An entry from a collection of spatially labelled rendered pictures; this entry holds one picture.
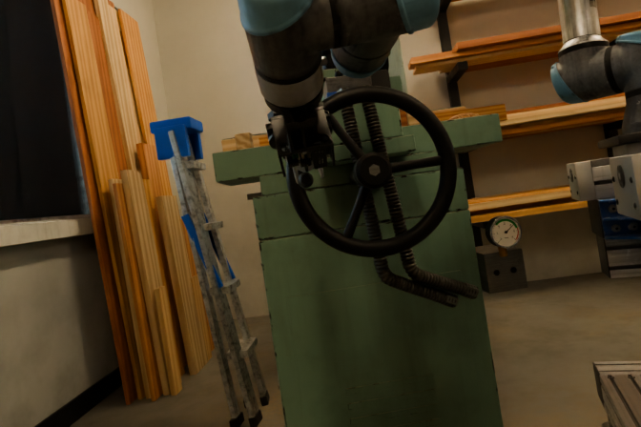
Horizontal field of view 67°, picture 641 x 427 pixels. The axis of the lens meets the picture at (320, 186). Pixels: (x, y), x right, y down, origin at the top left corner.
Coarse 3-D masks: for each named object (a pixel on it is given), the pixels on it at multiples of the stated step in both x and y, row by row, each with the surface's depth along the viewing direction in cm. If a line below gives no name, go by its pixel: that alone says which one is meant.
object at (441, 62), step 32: (448, 0) 320; (448, 32) 340; (544, 32) 288; (608, 32) 295; (416, 64) 302; (448, 64) 306; (480, 64) 318; (512, 64) 333; (608, 96) 291; (512, 128) 293; (544, 128) 290; (576, 128) 328; (608, 128) 330; (544, 192) 296; (480, 224) 308
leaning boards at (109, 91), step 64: (64, 0) 225; (64, 64) 220; (128, 64) 287; (128, 128) 264; (128, 192) 223; (128, 256) 217; (192, 256) 278; (128, 320) 221; (192, 320) 251; (128, 384) 217
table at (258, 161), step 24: (456, 120) 101; (480, 120) 101; (384, 144) 90; (408, 144) 91; (432, 144) 101; (456, 144) 101; (480, 144) 101; (216, 168) 98; (240, 168) 98; (264, 168) 98
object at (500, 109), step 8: (504, 104) 118; (440, 112) 117; (448, 112) 117; (456, 112) 117; (464, 112) 117; (480, 112) 117; (488, 112) 117; (496, 112) 117; (504, 112) 118; (440, 120) 117; (504, 120) 118; (264, 144) 114
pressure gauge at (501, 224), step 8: (496, 216) 96; (504, 216) 94; (488, 224) 96; (496, 224) 94; (504, 224) 94; (512, 224) 95; (488, 232) 95; (496, 232) 94; (504, 232) 94; (512, 232) 94; (520, 232) 94; (488, 240) 96; (496, 240) 94; (504, 240) 94; (512, 240) 94; (504, 248) 96
